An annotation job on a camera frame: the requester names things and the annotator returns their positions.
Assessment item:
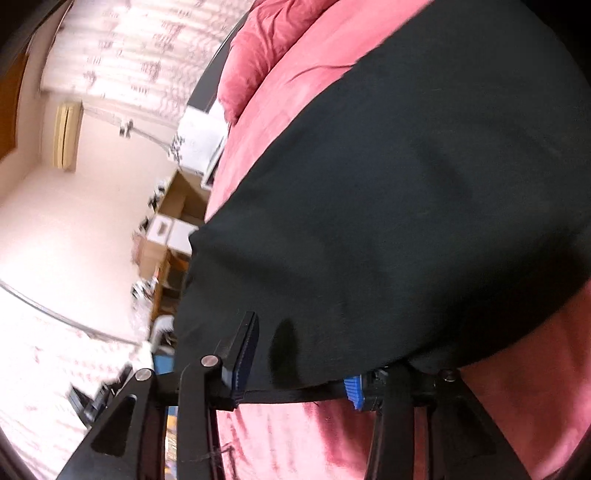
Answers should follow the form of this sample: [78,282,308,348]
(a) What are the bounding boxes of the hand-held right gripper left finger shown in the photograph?
[58,312,259,480]

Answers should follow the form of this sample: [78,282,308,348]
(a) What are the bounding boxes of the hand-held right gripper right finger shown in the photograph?
[344,364,532,480]

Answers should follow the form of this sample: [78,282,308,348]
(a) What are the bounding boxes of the black pants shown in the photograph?
[174,0,591,402]

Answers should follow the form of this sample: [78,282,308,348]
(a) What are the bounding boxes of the pink bed cover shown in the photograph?
[203,0,591,480]

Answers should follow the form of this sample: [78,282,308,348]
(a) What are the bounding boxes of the white bin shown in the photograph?
[150,314,178,344]

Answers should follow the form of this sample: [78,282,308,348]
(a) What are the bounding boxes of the white drawer unit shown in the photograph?
[148,215,199,254]

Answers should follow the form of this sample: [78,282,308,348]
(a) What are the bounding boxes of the brown cardboard box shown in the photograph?
[139,237,169,278]

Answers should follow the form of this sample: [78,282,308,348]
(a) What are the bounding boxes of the wooden desk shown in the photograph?
[134,171,211,319]

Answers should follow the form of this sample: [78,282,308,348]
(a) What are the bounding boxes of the white checkered box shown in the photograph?
[168,108,229,178]

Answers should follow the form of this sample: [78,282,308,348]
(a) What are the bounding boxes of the cream air conditioner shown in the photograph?
[53,102,84,172]

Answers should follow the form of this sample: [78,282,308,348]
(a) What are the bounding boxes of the dark headboard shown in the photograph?
[190,0,259,114]

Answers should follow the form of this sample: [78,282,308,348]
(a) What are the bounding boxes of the pink duvet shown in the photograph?
[218,0,324,124]

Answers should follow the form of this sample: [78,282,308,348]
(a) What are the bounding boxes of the wooden door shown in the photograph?
[0,51,31,162]

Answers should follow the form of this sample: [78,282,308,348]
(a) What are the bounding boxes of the white patterned curtain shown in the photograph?
[41,0,250,153]

